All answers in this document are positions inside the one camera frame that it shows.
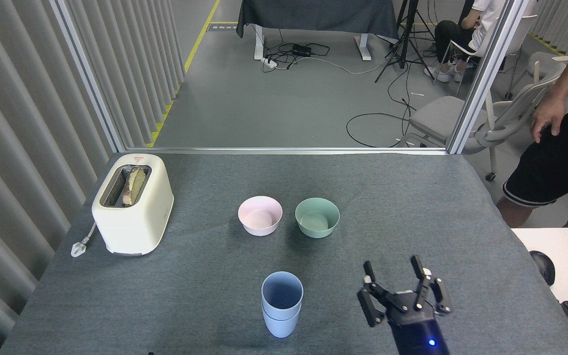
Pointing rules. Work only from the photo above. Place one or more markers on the black computer mouse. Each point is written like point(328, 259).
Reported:
point(543, 267)

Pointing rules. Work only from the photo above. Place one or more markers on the grey mesh office chair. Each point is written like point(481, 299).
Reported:
point(543, 61)

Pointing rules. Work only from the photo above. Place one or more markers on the grey table cloth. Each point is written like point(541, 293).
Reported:
point(190, 276)

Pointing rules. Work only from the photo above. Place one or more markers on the white chair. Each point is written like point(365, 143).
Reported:
point(461, 52)

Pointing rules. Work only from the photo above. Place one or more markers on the toast bread slice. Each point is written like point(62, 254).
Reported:
point(135, 185)

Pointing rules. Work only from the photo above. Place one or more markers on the seated person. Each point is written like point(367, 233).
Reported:
point(454, 34)

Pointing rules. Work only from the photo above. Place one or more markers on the dark cloth covered table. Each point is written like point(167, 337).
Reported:
point(313, 15)

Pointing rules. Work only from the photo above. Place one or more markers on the grey seat office chair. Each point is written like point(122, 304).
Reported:
point(437, 116)

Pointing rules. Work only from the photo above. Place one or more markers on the pink bowl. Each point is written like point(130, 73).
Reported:
point(260, 222)

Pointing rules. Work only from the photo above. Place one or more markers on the black tripod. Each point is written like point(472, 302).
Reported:
point(402, 44)

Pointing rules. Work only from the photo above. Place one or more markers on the black power strip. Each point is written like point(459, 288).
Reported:
point(301, 50)

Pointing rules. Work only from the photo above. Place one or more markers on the standing person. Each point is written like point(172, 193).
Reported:
point(555, 167)

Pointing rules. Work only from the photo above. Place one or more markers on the blue plastic cup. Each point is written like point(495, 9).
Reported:
point(281, 328)
point(282, 310)

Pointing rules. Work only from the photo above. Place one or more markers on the slanted silver post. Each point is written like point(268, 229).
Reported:
point(89, 79)
point(486, 74)

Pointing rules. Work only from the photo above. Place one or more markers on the person's hand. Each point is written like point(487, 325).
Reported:
point(550, 112)

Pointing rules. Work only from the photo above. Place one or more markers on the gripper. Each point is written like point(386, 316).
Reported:
point(417, 330)

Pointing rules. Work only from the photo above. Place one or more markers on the white power strip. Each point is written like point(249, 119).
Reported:
point(269, 62)

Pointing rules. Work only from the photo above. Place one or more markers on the silver horizontal rail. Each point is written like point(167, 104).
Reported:
point(284, 150)

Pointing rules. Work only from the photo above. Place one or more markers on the green bowl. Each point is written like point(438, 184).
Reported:
point(317, 224)

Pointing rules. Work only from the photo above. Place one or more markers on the cream white toaster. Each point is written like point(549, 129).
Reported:
point(138, 227)

